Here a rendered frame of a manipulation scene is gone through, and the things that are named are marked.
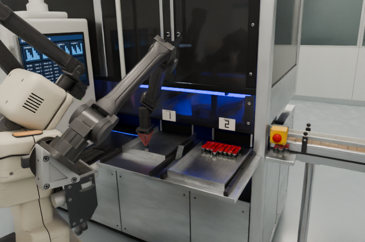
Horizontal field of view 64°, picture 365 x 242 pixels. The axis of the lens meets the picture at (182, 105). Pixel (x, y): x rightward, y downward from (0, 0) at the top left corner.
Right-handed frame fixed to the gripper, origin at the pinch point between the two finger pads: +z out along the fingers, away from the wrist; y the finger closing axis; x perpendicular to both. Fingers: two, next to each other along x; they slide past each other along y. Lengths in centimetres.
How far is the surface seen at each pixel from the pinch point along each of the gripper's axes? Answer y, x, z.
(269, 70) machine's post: 6, -58, -38
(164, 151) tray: 0.7, -9.3, 4.1
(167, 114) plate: 18.5, -5.8, -9.7
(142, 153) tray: -6.9, -0.2, 2.6
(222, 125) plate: 10.3, -37.6, -8.9
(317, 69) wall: 452, -165, 36
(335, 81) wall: 444, -196, 55
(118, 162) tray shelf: -14.7, 8.7, 4.3
